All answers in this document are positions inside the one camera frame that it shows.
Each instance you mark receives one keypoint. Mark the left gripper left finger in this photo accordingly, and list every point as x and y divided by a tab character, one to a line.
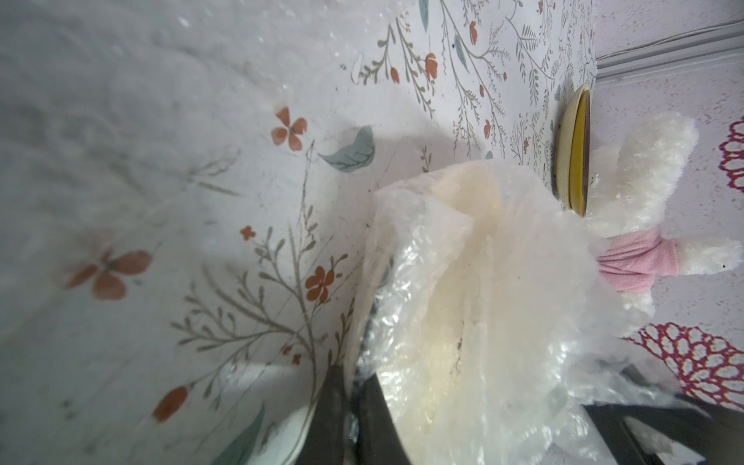
325	443

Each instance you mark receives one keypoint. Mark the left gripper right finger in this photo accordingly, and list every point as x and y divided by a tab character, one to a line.
378	441

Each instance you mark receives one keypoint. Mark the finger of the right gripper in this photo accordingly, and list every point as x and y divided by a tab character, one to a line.
714	432

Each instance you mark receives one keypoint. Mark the bubble-wrapped plate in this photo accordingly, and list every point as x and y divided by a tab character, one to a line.
440	370
571	153

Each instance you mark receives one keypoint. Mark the clear bubble wrap sheet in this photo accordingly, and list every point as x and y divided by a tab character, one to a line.
109	108
559	338

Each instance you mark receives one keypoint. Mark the white plush poodle pink shirt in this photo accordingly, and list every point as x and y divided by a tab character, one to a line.
630	185

